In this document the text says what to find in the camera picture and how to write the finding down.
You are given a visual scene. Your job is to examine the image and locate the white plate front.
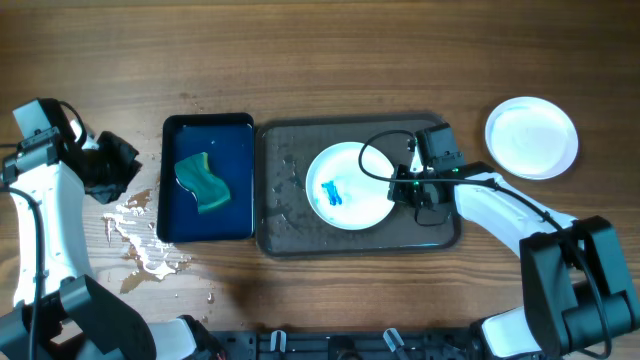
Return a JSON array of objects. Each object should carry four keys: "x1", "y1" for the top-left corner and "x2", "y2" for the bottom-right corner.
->
[{"x1": 305, "y1": 142, "x2": 394, "y2": 231}]

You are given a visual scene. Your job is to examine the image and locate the white plate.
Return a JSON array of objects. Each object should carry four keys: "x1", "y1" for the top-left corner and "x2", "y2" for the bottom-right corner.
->
[
  {"x1": 484, "y1": 96, "x2": 579, "y2": 180},
  {"x1": 305, "y1": 142, "x2": 394, "y2": 231}
]

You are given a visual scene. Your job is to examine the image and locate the green yellow sponge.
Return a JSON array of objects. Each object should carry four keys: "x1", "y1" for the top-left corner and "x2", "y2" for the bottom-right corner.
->
[{"x1": 174, "y1": 152, "x2": 231, "y2": 214}]

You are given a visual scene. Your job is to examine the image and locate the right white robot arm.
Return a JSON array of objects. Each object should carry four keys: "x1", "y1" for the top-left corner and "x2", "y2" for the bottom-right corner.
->
[{"x1": 389, "y1": 124, "x2": 639, "y2": 359}]

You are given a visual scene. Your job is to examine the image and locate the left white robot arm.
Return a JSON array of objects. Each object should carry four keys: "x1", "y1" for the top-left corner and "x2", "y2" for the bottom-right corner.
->
[{"x1": 1, "y1": 98, "x2": 227, "y2": 359}]

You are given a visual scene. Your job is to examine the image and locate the blue water tray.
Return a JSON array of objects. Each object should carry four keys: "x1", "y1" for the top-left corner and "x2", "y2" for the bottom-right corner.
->
[{"x1": 156, "y1": 113, "x2": 255, "y2": 244}]

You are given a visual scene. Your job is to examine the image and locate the dark brown serving tray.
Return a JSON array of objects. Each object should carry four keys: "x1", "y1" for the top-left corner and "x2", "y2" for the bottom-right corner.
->
[{"x1": 254, "y1": 112, "x2": 461, "y2": 258}]

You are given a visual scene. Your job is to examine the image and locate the black mounting rail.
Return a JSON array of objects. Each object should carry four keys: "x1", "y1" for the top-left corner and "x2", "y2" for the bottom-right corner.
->
[{"x1": 212, "y1": 328, "x2": 484, "y2": 360}]

